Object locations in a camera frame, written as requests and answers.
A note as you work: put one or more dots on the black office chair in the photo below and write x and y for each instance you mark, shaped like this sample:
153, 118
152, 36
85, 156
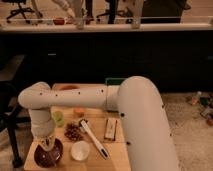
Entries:
23, 11

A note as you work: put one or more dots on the plastic bottle on floor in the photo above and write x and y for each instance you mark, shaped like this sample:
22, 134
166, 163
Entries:
196, 97

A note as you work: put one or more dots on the dark purple bowl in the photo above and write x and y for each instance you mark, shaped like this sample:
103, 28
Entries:
47, 159

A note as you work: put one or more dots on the orange toy fruit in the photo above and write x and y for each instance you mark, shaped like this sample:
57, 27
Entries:
79, 112

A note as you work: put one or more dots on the red bowl on counter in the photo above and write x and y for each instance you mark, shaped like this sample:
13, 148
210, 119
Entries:
59, 21

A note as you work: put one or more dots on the green pear toy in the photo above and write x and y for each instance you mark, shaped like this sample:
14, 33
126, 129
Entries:
58, 118

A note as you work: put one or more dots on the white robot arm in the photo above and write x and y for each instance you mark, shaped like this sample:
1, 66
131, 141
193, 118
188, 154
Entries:
139, 104

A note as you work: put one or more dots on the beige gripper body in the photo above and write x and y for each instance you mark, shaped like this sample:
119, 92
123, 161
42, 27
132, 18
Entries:
47, 143

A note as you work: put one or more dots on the orange bowl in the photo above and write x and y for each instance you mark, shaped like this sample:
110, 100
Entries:
68, 87

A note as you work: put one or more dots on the bunch of dark grapes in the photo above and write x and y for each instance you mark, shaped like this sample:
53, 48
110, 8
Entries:
72, 132

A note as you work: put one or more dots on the small white bowl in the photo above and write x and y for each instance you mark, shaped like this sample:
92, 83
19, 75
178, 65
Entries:
80, 151

